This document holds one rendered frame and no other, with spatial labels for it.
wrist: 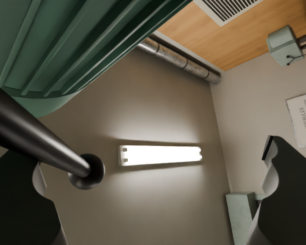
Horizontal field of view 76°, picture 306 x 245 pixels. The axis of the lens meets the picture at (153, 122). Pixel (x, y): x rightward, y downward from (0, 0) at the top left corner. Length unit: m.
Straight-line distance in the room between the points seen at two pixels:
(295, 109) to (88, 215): 2.65
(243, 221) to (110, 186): 1.94
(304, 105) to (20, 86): 3.02
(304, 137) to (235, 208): 1.24
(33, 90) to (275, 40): 2.15
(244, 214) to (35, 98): 2.97
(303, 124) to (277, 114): 0.31
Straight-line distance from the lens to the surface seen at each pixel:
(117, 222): 1.79
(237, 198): 3.04
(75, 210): 1.61
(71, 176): 0.20
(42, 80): 0.18
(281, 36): 2.23
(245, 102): 3.28
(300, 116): 3.06
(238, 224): 3.13
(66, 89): 0.19
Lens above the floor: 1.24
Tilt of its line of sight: 43 degrees up
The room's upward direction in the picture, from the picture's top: 110 degrees counter-clockwise
